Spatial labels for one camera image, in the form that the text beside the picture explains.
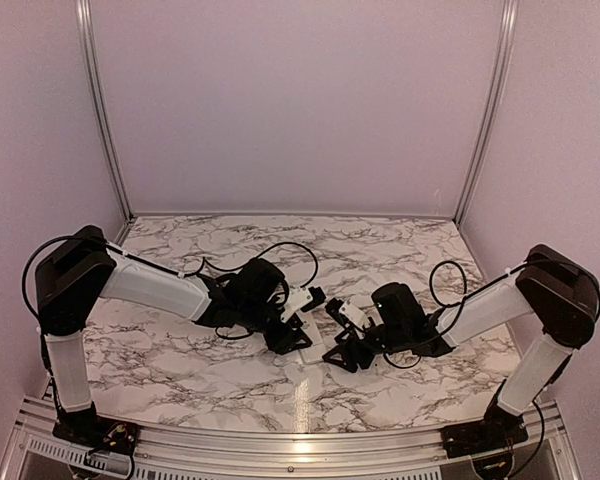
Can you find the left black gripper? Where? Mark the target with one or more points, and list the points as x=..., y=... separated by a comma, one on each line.
x=283, y=341

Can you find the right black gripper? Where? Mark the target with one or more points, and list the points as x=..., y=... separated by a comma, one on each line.
x=352, y=344

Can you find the white remote control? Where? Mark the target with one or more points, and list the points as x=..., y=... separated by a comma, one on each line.
x=314, y=353

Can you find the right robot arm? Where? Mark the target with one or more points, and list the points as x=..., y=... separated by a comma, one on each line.
x=562, y=295

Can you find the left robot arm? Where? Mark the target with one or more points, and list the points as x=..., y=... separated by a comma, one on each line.
x=65, y=277

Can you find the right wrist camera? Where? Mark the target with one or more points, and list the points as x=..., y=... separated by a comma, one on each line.
x=348, y=315

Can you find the front aluminium rail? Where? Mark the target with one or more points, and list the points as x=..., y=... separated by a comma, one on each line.
x=167, y=452

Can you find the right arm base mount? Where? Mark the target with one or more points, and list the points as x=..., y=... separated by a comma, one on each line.
x=497, y=429

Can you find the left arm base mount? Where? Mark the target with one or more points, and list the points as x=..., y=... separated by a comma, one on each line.
x=97, y=432

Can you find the right aluminium frame post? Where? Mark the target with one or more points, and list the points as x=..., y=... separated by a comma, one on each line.
x=501, y=65

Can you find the aluminium frame post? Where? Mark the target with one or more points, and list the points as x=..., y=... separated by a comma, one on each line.
x=501, y=65
x=87, y=37

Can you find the left aluminium frame post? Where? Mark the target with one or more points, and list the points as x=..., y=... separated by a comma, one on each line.
x=87, y=37

